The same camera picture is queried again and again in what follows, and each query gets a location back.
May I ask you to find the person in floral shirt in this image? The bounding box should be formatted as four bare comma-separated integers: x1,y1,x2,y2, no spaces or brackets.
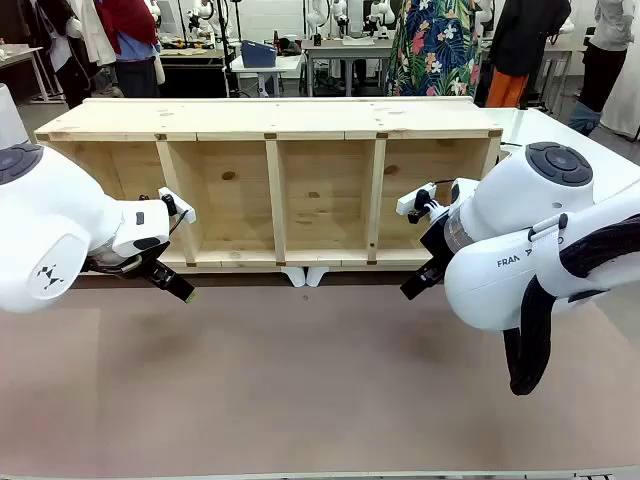
387,0,482,99

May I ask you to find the person in black jacket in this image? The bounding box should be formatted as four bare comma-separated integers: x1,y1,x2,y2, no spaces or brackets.
485,0,573,110

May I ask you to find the person in white coat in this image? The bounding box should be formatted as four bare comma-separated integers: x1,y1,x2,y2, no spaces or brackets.
47,0,119,109

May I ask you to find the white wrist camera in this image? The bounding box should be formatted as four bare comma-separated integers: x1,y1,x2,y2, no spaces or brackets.
395,183,437,224
157,186,197,224

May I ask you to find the person in grey shirt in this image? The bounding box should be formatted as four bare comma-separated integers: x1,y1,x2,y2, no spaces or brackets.
567,0,640,139

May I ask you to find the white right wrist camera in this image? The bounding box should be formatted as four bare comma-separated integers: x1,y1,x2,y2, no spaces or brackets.
395,183,437,224

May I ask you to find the light wooden shelf unit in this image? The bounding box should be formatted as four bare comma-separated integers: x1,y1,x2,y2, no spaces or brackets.
33,97,504,274

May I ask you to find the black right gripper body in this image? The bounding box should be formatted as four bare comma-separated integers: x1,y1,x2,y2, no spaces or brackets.
418,219,455,282

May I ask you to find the white side table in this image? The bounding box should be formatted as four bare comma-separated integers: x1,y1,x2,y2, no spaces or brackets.
474,106,640,204

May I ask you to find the person in red vest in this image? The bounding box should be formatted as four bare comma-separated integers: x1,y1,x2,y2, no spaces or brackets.
94,0,167,99

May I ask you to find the white velcro strap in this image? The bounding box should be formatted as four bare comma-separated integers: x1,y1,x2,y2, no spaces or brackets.
526,213,571,254

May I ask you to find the black braided cable sleeve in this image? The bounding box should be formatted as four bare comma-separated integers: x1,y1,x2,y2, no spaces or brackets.
502,213,640,397

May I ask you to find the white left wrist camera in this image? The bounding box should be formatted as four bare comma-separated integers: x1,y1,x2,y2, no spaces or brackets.
157,186,197,224

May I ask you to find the blue plastic bin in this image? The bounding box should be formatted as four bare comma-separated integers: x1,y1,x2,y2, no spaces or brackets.
240,39,278,70

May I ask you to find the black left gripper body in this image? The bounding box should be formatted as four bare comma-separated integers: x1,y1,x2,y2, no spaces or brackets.
128,251,177,291

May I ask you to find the grey lab table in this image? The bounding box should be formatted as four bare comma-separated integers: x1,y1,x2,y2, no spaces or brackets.
301,37,396,98

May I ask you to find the small white table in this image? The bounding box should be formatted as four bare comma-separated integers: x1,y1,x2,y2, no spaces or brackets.
229,53,307,99

